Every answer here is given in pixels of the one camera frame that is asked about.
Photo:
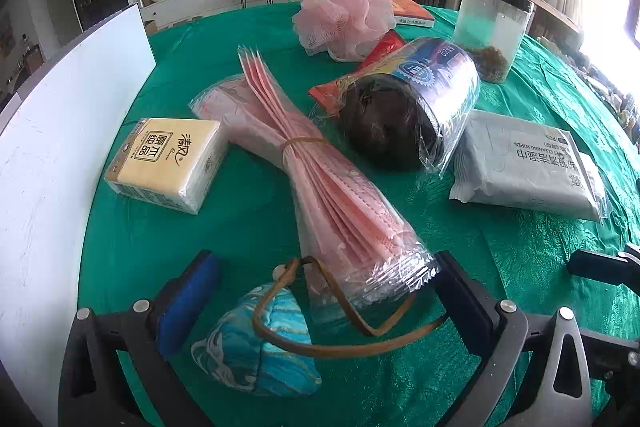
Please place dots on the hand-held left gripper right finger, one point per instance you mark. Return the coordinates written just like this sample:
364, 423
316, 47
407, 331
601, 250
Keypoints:
460, 299

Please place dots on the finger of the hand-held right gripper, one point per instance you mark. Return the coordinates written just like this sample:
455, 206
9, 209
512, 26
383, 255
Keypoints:
592, 264
617, 347

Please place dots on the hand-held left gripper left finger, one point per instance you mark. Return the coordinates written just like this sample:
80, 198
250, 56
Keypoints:
187, 302

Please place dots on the pink face masks pack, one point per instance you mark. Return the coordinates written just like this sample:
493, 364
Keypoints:
320, 187

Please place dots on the white box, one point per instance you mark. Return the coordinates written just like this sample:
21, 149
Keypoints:
50, 157

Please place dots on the dark cylindrical can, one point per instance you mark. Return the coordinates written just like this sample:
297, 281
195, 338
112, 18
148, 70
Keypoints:
430, 87

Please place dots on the pink mesh bath loofah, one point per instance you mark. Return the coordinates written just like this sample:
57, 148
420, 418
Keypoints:
345, 14

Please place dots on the green tablecloth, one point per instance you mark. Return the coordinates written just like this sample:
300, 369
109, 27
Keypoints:
250, 237

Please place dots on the grey wet wipes pack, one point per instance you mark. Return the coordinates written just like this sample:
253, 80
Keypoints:
520, 167

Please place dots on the yellow tissue pack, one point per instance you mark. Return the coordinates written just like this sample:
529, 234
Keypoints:
165, 162

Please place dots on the clear jar with black lid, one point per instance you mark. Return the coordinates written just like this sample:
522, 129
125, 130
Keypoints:
490, 32

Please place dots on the red foil packet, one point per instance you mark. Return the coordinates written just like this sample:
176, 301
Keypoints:
385, 52

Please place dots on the cardboard box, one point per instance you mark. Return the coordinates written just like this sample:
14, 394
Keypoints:
150, 26

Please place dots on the orange book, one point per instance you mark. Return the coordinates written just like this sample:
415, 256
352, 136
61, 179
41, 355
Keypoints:
412, 12

